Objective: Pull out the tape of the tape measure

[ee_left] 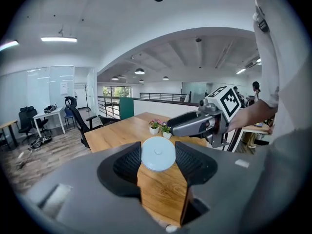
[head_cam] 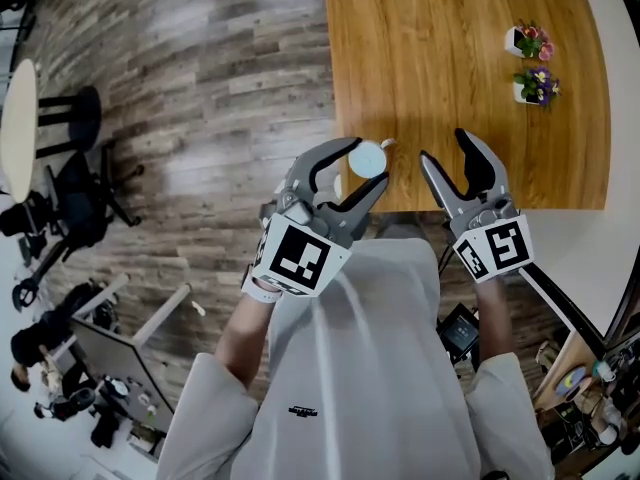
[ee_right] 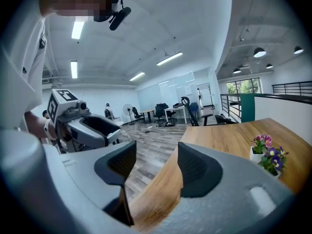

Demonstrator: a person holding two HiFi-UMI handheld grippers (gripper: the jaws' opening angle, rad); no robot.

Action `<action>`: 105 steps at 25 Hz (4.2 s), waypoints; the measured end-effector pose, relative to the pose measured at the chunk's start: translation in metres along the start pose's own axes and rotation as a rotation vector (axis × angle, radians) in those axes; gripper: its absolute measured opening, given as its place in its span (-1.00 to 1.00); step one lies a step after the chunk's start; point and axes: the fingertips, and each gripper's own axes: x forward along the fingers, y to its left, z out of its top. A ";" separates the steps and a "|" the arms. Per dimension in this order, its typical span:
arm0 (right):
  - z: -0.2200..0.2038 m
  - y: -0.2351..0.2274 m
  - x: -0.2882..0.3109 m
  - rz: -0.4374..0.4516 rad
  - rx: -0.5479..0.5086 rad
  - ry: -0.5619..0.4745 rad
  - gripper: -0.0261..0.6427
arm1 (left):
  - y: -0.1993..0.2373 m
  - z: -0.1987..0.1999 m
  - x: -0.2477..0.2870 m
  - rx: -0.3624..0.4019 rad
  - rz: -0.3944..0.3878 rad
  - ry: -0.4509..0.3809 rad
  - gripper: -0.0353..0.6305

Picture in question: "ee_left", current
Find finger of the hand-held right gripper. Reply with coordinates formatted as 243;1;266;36
167;110;203;129
170;119;208;138

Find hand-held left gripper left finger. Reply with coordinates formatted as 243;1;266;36
23;141;156;234

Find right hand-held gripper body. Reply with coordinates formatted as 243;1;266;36
198;85;242;148

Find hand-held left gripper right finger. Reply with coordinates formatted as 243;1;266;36
175;141;266;234

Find round white tape measure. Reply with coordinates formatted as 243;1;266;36
141;136;176;173

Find person's right forearm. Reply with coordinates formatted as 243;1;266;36
228;98;278;131

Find purple flowers in white pot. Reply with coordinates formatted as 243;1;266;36
160;122;173;140

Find dark wooden handrail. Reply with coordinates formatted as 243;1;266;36
133;97;201;107

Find pink flowers in white pot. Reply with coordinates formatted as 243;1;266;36
148;118;163;136

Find cluttered wooden table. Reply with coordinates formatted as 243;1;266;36
240;123;271;135

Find wooden office table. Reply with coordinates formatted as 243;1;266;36
83;111;208;228

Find black high-back office chair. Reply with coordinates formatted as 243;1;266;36
64;96;120;151

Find green partition panel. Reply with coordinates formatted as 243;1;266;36
118;97;135;121

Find person's white shirt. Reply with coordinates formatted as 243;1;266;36
240;0;310;231

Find blue chair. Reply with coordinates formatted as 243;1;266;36
63;106;76;129

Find small white table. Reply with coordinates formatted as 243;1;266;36
32;106;67;138

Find black metal railing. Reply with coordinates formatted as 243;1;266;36
97;95;121;119

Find black coat rack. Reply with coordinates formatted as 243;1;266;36
81;83;91;113

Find small wooden desk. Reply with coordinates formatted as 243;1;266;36
0;119;20;151

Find long ceiling light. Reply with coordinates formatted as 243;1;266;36
0;39;20;52
40;36;78;43

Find black strap buckle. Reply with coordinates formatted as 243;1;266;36
253;6;270;33

